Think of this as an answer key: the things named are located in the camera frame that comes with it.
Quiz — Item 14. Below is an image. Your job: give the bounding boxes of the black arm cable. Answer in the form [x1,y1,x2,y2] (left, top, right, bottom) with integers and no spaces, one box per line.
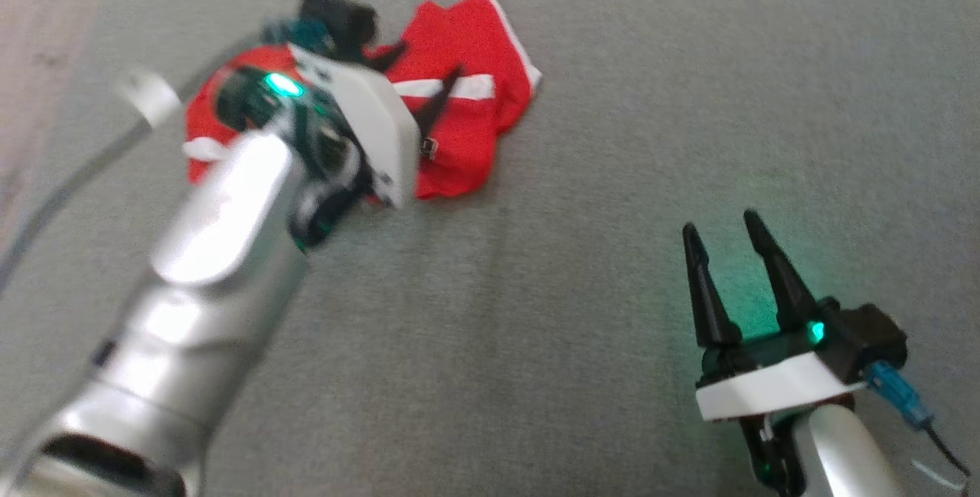
[917,419,973,480]
[0,36,257,295]

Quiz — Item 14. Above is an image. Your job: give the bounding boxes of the white right cable tag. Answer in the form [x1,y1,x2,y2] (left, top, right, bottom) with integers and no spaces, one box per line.
[910,457,959,493]

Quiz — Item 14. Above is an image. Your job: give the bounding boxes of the large grey sofa seat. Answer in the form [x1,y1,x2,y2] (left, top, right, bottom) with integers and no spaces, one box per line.
[0,0,980,497]

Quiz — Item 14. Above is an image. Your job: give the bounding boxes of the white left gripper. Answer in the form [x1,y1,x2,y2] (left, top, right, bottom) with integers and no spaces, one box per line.
[214,38,466,248]

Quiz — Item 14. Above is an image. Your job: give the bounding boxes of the blue cable connector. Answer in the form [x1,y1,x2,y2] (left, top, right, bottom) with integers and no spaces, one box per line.
[864,361,933,430]
[263,17,332,51]

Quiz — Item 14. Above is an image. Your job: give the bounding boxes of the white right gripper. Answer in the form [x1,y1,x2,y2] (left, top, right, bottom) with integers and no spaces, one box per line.
[681,209,867,482]

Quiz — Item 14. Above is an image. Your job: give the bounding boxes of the white cable tag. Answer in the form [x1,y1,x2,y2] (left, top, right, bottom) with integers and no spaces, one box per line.
[910,457,959,493]
[113,67,184,129]

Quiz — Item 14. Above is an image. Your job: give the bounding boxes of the blue right cable connector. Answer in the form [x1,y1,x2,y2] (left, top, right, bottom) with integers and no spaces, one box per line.
[864,361,933,430]

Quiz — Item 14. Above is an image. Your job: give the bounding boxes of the white left cable tag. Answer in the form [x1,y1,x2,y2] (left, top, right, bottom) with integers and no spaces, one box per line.
[113,67,184,129]

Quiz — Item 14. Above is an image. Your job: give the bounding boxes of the blue left cable connector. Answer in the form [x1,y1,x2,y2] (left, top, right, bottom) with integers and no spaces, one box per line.
[263,17,332,51]

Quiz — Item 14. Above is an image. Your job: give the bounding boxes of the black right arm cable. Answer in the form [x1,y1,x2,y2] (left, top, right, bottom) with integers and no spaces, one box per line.
[917,419,973,480]

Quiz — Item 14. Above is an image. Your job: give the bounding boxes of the red and white shirt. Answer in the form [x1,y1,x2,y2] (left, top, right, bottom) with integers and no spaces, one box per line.
[182,0,544,201]

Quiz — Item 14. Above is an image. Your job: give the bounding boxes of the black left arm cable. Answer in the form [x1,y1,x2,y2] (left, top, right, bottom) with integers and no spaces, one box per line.
[0,36,257,295]

